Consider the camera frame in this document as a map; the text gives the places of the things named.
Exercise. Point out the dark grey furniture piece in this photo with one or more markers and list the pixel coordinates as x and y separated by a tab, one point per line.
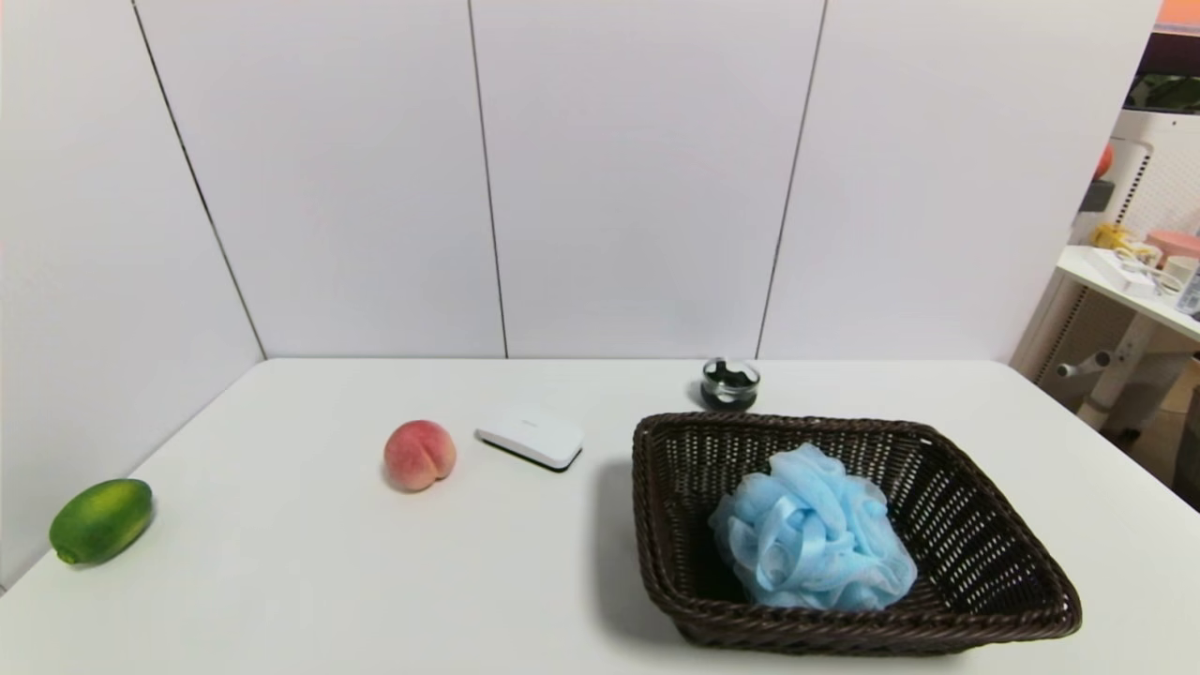
1189	450

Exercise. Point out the pink bowl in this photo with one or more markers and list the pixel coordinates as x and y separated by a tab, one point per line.
1177	244

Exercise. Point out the flat white box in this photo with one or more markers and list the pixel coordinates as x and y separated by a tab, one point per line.
530	435

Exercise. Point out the black pegboard holder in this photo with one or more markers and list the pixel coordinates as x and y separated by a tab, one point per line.
1095	195

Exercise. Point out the white power strip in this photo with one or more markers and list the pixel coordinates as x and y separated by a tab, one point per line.
1120	272

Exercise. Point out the blue mesh bath loofah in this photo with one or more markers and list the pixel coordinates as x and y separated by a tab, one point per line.
806	534

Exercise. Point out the brown wicker basket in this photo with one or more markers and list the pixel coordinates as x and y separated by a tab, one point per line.
984	562

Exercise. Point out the green oval fruit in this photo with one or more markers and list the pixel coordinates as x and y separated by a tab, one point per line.
98	520

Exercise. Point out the pink peach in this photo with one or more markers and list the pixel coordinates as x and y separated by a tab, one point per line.
419	457

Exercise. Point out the red ball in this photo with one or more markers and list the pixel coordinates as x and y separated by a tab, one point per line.
1104	161

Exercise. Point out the white side table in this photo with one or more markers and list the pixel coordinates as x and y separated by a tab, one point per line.
1092	270

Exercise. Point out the clear plastic bottle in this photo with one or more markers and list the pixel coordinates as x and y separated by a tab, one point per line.
1191	292

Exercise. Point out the yellow small item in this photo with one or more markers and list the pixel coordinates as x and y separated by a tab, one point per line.
1111	234

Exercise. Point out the dark overhead shelf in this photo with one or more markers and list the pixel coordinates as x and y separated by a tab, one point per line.
1172	66

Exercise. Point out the small glass jar black contents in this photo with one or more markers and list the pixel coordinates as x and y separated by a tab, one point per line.
729	386

